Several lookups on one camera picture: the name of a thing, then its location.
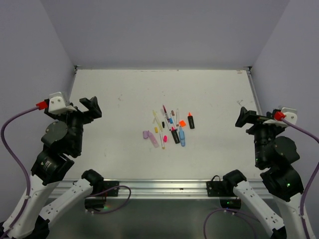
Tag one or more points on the lilac highlighter body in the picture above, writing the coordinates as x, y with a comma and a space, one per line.
153, 140

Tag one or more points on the white yellow marker pen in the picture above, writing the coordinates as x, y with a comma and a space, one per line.
161, 139

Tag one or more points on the thin yellow pen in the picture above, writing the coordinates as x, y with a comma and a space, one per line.
157, 120

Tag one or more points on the black pink highlighter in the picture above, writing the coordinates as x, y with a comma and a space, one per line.
175, 135

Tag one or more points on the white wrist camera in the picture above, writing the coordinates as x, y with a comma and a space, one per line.
59, 104
277, 117

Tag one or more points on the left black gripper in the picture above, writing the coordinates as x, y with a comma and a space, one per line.
92, 106

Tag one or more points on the blue translucent highlighter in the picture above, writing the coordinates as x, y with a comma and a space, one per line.
181, 137

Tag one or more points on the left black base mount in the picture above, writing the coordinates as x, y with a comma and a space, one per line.
110, 188

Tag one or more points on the lilac highlighter cap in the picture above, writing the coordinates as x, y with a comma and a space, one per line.
145, 134

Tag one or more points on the black orange highlighter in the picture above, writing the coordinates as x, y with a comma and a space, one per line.
190, 121

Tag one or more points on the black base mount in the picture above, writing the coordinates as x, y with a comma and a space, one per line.
217, 187
110, 188

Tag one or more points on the aluminium rail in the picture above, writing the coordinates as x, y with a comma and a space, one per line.
162, 189

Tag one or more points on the thin pink pencil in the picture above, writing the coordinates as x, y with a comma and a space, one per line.
165, 113

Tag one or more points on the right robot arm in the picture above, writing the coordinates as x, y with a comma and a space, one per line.
274, 155

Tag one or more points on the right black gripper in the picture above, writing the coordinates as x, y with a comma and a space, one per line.
245, 115

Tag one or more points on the black cap white pen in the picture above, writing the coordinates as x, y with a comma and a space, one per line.
168, 124

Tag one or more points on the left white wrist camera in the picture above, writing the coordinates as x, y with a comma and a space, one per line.
59, 104

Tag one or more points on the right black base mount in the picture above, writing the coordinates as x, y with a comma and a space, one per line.
217, 187

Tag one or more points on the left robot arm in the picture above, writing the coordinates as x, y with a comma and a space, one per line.
62, 142

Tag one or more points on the orange highlighter cap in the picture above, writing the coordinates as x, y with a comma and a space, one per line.
182, 123

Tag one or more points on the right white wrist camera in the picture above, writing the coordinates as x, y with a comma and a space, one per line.
277, 117

